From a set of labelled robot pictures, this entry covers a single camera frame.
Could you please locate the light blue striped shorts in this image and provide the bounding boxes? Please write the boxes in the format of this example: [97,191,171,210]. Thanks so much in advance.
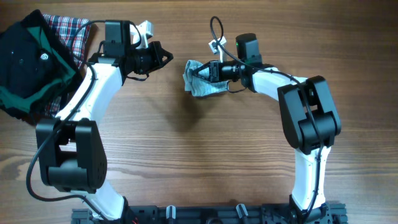
[183,60,227,97]

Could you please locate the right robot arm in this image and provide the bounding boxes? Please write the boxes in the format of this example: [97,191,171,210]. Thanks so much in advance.
[185,33,341,223]

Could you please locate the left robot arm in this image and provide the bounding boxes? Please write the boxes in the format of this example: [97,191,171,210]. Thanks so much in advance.
[32,20,173,223]

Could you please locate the red plaid folded garment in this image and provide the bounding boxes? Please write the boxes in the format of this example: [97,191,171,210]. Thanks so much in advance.
[43,14,90,117]

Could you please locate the black green folded garment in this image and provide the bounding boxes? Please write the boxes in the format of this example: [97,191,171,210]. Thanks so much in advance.
[1,9,83,119]

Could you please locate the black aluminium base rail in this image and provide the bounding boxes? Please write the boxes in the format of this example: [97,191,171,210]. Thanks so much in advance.
[70,203,348,224]

